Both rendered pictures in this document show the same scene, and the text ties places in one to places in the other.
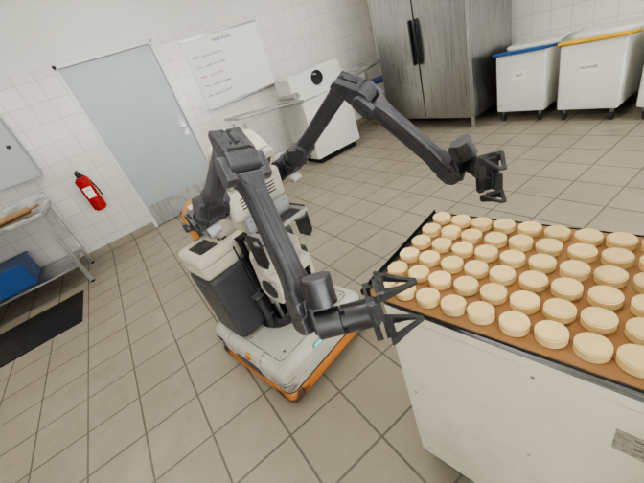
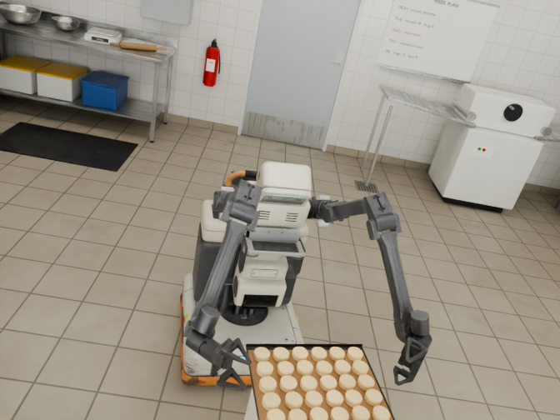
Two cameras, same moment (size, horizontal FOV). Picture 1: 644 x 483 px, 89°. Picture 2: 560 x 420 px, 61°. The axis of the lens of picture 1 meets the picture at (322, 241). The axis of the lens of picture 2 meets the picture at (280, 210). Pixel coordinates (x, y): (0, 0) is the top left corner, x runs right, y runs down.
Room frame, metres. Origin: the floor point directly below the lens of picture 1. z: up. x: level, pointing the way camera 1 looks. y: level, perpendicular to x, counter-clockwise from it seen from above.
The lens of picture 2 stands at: (-0.41, -0.45, 1.99)
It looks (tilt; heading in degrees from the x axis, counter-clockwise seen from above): 28 degrees down; 21
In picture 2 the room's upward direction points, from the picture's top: 13 degrees clockwise
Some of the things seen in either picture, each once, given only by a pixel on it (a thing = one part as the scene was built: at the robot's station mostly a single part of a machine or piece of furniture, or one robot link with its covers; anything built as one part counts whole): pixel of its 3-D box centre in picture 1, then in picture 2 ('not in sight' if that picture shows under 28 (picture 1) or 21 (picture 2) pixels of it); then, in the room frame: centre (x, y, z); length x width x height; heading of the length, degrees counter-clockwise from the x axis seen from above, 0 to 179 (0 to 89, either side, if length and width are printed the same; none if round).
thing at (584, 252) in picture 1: (582, 253); not in sight; (0.50, -0.52, 0.91); 0.05 x 0.05 x 0.02
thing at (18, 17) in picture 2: not in sight; (20, 16); (3.04, 4.01, 0.95); 0.39 x 0.39 x 0.14
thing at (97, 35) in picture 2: not in sight; (103, 36); (3.39, 3.25, 0.92); 0.32 x 0.30 x 0.09; 32
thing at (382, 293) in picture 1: (393, 292); (236, 357); (0.46, -0.09, 1.02); 0.09 x 0.07 x 0.07; 83
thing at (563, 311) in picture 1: (559, 310); not in sight; (0.39, -0.37, 0.91); 0.05 x 0.05 x 0.02
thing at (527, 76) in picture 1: (531, 80); not in sight; (3.73, -2.90, 0.39); 0.64 x 0.54 x 0.77; 118
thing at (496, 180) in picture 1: (495, 191); (403, 372); (0.79, -0.52, 0.95); 0.09 x 0.07 x 0.07; 173
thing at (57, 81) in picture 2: not in sight; (62, 82); (3.23, 3.65, 0.36); 0.46 x 0.38 x 0.26; 26
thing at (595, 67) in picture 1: (601, 72); not in sight; (3.14, -3.18, 0.39); 0.64 x 0.54 x 0.77; 116
